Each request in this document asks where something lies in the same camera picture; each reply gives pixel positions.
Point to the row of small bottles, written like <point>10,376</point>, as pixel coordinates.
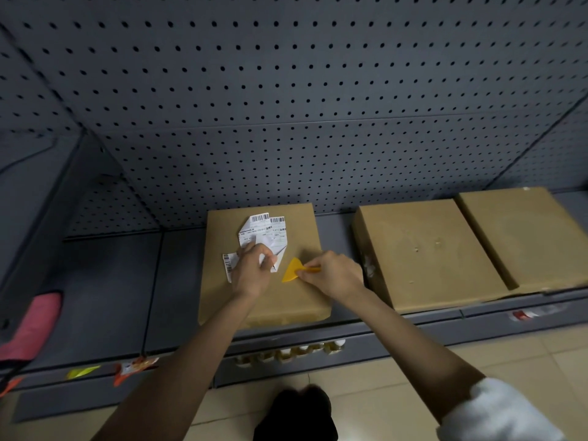
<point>289,352</point>

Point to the pink fabric bag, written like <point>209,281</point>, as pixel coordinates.
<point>34,323</point>

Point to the person's right hand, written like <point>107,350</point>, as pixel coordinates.
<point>333,275</point>

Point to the yellow plastic scraper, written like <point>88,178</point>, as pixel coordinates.
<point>290,273</point>

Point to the gray metal shelf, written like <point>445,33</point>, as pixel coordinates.
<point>105,289</point>

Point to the person's white sleeve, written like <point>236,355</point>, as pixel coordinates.
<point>494,415</point>

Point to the person's right thumb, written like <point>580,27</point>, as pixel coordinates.
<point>307,277</point>

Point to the yellow shelf tag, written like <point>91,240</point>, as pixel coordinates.
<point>82,372</point>

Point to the person's left thumb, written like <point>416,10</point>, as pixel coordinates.
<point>270,261</point>

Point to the gray pegboard back panel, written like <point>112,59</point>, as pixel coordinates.
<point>294,110</point>

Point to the red and white shelf tag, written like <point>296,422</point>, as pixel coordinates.
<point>535,313</point>

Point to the person's left forearm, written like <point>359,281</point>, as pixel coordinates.
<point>183,369</point>

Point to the orange and white shelf tag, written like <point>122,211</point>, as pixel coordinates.
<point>133,368</point>

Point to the person's right forearm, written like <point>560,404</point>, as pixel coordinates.
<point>409,349</point>

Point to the torn white shipping label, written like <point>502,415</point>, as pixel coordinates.
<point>268,231</point>

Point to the person's left hand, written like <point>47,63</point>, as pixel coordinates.
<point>248,275</point>

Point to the brown cardboard box with label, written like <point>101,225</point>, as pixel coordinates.
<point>294,307</point>

